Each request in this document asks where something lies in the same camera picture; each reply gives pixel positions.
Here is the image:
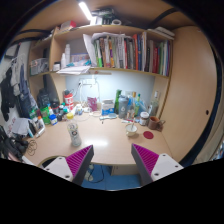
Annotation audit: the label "white bottle with blue label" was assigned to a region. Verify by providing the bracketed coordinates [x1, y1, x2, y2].
[48, 113, 59, 126]

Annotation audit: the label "green container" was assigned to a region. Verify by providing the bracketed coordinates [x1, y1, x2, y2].
[39, 105, 52, 126]

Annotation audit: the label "blue hairbrush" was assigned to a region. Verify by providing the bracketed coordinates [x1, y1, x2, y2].
[98, 113, 118, 121]

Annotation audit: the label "wooden shelf unit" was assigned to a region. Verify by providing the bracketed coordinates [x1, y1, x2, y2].
[27, 18, 176, 118]

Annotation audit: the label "clear glass bottle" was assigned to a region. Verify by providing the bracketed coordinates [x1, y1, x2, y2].
[148, 90, 161, 118]

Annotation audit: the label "flat round red coaster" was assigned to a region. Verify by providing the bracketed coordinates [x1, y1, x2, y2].
[142, 130, 155, 140]

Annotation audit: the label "glass jar with white lid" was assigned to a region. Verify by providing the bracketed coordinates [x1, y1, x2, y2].
[139, 111, 150, 127]

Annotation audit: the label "brown mug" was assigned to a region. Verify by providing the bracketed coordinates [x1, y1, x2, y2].
[147, 115, 166, 131]

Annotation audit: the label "white bottle with orange cap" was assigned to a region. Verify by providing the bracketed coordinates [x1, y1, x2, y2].
[37, 115, 46, 132]

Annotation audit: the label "black bag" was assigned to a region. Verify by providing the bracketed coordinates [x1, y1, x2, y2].
[36, 87, 51, 109]

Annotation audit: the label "magenta pouch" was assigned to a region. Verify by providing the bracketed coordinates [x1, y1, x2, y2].
[86, 96, 99, 112]

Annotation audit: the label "hanging clothes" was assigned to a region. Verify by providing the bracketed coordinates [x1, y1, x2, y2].
[0, 56, 34, 123]

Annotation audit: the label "tall dark green bottle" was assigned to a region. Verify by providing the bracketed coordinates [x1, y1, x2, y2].
[114, 88, 123, 115]

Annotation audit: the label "clear bottle with yellow cap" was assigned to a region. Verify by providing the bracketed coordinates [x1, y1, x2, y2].
[65, 112, 83, 148]

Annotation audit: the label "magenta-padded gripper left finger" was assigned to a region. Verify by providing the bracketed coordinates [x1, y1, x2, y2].
[43, 144, 95, 187]

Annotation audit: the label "white and blue box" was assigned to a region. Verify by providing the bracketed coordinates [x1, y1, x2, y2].
[100, 98, 115, 117]

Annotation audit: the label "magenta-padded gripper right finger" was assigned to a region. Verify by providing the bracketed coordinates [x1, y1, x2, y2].
[130, 143, 185, 187]

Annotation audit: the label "black headphones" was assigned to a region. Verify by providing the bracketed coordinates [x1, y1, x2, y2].
[0, 124, 29, 161]

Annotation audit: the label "gold capped clear bottle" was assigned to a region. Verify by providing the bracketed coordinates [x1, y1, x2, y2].
[130, 91, 137, 119]

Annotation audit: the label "grey shaker bottle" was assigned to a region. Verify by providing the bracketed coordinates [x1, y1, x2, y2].
[117, 94, 129, 119]

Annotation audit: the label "red and white canister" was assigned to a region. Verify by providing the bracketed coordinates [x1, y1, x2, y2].
[63, 89, 75, 112]

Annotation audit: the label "black cable coil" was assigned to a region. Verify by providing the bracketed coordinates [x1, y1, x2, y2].
[25, 139, 38, 157]

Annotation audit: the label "green capped spray bottle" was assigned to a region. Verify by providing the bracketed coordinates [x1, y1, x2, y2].
[134, 93, 142, 116]

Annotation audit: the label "ceiling light tube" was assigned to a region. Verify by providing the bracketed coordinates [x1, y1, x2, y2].
[78, 1, 94, 22]

